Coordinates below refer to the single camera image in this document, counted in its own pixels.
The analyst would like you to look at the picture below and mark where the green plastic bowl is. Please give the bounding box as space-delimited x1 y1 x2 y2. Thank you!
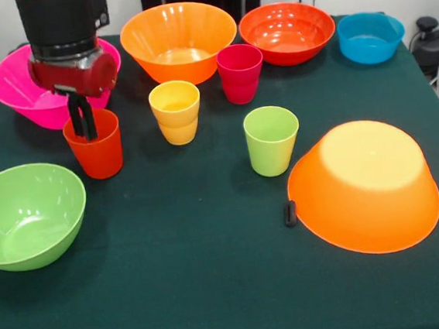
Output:
0 158 94 274

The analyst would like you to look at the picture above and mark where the crimson plastic cup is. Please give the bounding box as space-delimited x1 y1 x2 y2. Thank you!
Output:
214 42 268 107

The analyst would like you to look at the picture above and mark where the red plastic bowl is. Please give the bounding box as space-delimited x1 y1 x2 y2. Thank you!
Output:
236 0 339 71

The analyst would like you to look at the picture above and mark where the green plastic cup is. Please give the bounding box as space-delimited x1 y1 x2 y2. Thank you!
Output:
242 104 304 180

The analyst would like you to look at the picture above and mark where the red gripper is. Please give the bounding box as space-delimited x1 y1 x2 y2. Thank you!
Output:
26 46 126 147

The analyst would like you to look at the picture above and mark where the orange plastic bowl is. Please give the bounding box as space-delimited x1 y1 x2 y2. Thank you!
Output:
117 0 243 92
280 113 439 263

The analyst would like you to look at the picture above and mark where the red plastic cup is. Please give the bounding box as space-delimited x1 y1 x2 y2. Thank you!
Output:
60 106 125 183

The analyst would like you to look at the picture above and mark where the yellow plastic cup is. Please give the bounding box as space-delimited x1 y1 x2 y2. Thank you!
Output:
146 78 206 149

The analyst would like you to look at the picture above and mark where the small black finger pad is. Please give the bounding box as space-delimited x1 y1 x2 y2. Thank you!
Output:
283 199 299 229

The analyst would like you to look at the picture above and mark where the dark green tablecloth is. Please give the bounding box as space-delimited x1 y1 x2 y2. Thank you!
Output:
0 2 439 329

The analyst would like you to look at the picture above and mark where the pink plastic bowl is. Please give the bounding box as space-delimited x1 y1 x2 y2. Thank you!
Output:
0 36 129 135

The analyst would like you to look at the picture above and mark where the blue plastic bowl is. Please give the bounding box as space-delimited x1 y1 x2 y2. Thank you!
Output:
335 9 409 68

